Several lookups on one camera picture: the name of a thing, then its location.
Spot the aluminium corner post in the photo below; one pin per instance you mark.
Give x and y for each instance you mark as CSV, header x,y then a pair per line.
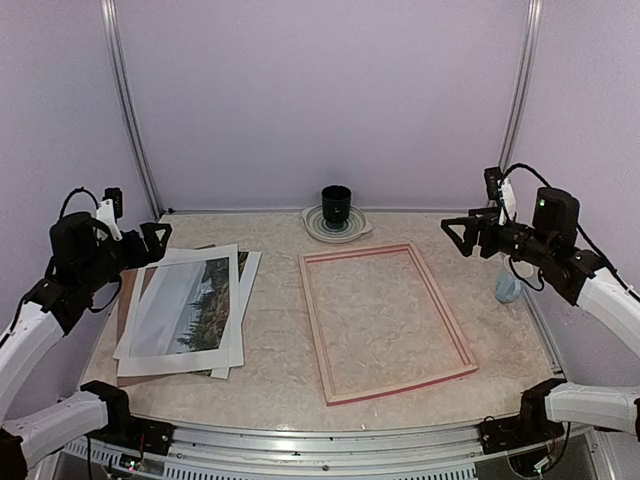
x,y
125,97
522,82

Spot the dark green cup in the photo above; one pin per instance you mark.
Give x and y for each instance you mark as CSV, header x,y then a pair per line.
x,y
336,204

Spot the left aluminium corner post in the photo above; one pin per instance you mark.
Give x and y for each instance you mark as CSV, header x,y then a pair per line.
x,y
125,97

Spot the right aluminium corner post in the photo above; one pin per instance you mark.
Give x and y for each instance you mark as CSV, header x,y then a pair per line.
x,y
522,82

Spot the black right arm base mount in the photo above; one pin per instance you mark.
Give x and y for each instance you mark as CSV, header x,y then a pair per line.
x,y
509,433

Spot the brown backing board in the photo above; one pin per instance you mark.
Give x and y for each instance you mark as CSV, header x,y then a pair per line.
x,y
123,309

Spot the light blue paper cup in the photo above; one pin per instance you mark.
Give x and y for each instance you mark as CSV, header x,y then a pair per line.
x,y
508,288

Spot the aluminium front rail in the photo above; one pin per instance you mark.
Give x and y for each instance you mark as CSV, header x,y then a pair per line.
x,y
445,452

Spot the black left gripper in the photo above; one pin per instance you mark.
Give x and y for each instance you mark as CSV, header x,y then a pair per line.
x,y
153,251

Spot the pink wooden picture frame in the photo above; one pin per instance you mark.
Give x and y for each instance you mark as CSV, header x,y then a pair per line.
x,y
380,324

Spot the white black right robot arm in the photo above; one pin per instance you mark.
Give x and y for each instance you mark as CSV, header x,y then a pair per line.
x,y
583,279

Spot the striped ceramic plate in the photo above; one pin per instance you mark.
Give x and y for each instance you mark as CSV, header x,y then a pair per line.
x,y
356,226

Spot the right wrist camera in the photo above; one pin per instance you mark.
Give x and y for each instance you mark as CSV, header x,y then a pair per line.
x,y
499,189

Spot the landscape photo print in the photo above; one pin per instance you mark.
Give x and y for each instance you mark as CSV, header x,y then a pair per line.
x,y
248,263

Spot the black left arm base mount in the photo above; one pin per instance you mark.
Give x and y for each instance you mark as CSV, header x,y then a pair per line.
x,y
140,434

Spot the white mat board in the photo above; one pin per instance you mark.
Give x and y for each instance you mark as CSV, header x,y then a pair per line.
x,y
230,350

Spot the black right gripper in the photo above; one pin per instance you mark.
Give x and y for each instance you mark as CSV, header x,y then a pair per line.
x,y
489,224

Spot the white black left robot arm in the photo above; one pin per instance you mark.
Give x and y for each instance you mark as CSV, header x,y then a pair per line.
x,y
87,254

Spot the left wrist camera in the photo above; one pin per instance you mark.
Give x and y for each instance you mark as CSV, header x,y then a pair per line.
x,y
110,210

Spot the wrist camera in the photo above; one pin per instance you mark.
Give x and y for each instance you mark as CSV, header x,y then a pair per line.
x,y
499,189
110,210

